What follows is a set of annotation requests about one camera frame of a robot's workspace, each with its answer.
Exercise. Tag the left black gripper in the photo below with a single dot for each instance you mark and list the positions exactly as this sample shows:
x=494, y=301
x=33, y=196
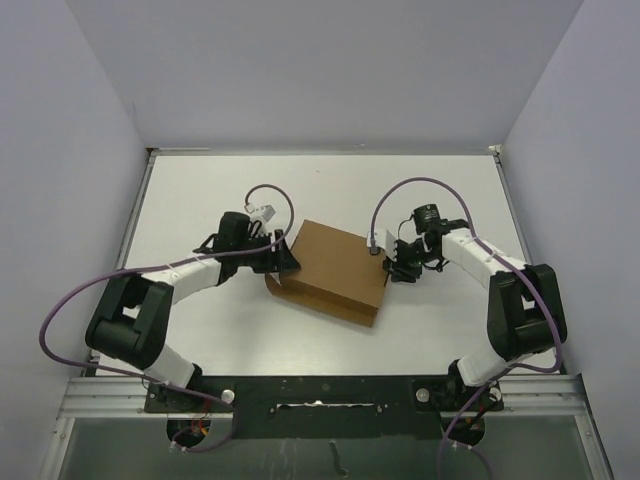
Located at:
x=281, y=258

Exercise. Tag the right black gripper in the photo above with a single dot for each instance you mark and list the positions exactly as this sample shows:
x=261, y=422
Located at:
x=397, y=270

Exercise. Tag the brown cardboard box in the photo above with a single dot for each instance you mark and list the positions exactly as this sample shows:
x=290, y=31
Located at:
x=338, y=276

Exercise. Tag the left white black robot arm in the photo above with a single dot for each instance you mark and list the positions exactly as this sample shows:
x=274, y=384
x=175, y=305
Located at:
x=131, y=320

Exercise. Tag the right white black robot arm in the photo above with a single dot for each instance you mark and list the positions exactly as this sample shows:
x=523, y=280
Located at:
x=525, y=315

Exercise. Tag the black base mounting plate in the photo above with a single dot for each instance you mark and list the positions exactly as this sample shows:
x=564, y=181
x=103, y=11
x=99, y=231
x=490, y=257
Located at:
x=328, y=407

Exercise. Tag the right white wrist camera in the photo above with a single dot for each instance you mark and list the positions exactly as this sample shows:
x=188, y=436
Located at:
x=382, y=241

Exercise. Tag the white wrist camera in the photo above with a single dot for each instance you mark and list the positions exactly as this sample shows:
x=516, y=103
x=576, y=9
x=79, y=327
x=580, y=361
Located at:
x=260, y=214
x=382, y=241

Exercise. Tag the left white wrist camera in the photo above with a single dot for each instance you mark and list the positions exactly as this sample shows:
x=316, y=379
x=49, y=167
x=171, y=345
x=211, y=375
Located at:
x=260, y=214

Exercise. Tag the aluminium table frame rail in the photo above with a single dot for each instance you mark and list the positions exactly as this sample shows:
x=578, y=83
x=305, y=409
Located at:
x=241, y=329

